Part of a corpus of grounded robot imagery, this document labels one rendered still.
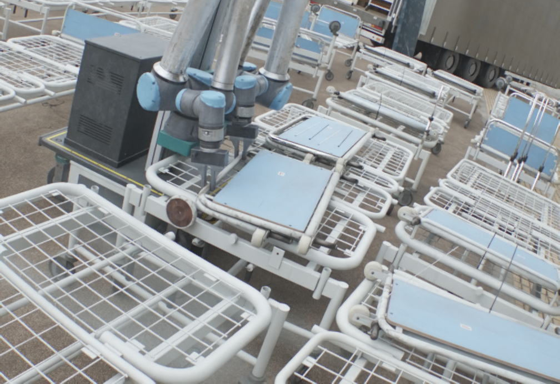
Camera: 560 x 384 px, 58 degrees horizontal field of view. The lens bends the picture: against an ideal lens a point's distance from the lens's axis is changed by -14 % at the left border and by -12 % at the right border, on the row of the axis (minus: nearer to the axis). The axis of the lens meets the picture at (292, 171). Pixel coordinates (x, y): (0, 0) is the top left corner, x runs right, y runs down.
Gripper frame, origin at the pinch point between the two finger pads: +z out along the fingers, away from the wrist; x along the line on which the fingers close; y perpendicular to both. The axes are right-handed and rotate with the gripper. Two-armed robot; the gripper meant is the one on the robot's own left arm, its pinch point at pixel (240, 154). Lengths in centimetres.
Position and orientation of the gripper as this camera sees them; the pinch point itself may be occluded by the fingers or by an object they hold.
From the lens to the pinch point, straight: 250.4
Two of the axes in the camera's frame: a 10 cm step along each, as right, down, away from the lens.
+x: -9.8, -1.4, 1.7
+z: -0.9, 9.5, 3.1
